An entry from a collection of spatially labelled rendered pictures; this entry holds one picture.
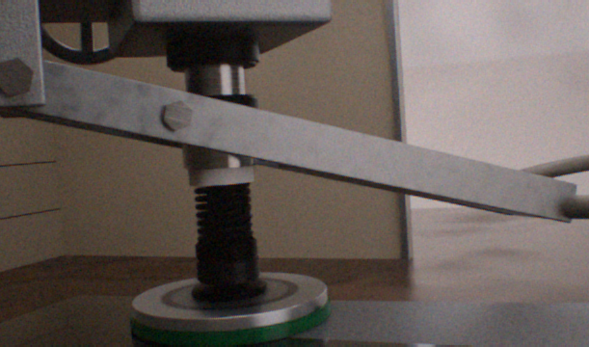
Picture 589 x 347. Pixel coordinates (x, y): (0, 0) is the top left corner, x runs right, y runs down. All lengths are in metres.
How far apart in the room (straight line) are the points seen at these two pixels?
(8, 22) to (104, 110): 0.11
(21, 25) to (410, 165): 0.42
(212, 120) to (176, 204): 5.81
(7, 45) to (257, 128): 0.25
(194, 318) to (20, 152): 6.38
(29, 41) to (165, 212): 5.95
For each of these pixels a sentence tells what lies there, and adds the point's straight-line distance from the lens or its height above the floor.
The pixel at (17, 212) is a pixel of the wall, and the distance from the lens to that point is 6.94.
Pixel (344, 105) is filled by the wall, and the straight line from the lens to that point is 5.68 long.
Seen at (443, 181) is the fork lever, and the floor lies 1.00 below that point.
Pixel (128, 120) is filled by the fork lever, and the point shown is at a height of 1.08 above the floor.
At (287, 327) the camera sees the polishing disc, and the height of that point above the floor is 0.88.
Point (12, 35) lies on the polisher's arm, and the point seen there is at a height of 1.16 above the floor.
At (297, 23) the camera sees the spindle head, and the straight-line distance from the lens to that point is 0.66.
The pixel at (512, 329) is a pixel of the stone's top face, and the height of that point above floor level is 0.87.
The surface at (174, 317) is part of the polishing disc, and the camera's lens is 0.66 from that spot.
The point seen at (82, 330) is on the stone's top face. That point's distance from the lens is 0.76.
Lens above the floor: 1.06
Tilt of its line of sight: 3 degrees down
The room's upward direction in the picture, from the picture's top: 4 degrees counter-clockwise
